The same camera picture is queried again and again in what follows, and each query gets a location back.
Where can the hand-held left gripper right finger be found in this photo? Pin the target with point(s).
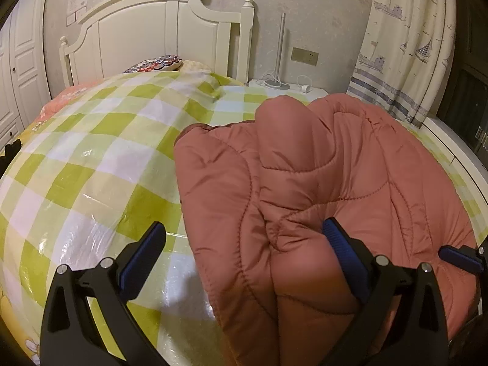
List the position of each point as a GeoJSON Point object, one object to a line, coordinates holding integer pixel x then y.
{"type": "Point", "coordinates": [345, 259]}

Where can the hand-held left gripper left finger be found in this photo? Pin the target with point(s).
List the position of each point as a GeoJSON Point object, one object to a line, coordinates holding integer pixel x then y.
{"type": "Point", "coordinates": [137, 263]}

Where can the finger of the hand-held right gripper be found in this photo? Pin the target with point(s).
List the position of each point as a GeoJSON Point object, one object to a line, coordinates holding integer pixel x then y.
{"type": "Point", "coordinates": [459, 258]}

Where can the pink quilted jacket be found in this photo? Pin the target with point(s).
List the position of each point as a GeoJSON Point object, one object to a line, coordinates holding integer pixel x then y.
{"type": "Point", "coordinates": [305, 183]}

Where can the green checked bed sheet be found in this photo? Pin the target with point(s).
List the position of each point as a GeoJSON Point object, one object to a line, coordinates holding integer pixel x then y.
{"type": "Point", "coordinates": [95, 160]}

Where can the yellow printed bed sheet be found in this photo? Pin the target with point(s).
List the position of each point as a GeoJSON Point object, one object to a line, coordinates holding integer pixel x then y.
{"type": "Point", "coordinates": [15, 320]}

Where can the dark cabinet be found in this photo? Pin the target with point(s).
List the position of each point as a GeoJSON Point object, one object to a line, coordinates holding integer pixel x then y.
{"type": "Point", "coordinates": [469, 95]}

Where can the white nightstand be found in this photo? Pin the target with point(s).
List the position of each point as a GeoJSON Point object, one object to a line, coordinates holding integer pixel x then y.
{"type": "Point", "coordinates": [316, 91]}

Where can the white plug adapter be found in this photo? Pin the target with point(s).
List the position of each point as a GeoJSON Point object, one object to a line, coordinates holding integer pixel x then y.
{"type": "Point", "coordinates": [306, 89]}

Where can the orange printed blanket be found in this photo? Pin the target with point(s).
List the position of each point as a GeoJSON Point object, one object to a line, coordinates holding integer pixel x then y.
{"type": "Point", "coordinates": [61, 101]}

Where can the patterned round pillow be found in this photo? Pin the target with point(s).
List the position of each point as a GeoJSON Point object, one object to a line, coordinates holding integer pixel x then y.
{"type": "Point", "coordinates": [156, 64]}

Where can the pale yellow pillow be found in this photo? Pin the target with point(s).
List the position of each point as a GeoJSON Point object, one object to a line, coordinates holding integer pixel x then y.
{"type": "Point", "coordinates": [196, 68]}

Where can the sailboat print curtain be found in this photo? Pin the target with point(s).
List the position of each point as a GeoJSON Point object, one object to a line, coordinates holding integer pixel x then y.
{"type": "Point", "coordinates": [404, 45]}

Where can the white floor lamp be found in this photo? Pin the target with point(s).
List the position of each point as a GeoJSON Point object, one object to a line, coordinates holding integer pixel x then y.
{"type": "Point", "coordinates": [281, 45]}

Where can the white bed headboard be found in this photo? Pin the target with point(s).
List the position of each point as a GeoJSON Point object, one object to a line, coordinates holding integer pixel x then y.
{"type": "Point", "coordinates": [152, 26]}

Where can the white wardrobe doors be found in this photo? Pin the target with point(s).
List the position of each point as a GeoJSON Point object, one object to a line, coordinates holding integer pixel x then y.
{"type": "Point", "coordinates": [23, 45]}

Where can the wall socket plate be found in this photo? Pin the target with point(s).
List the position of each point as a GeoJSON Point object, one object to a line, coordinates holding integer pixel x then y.
{"type": "Point", "coordinates": [305, 56]}

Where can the white paper wall notice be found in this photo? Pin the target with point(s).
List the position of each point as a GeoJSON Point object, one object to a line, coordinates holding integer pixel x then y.
{"type": "Point", "coordinates": [78, 2]}

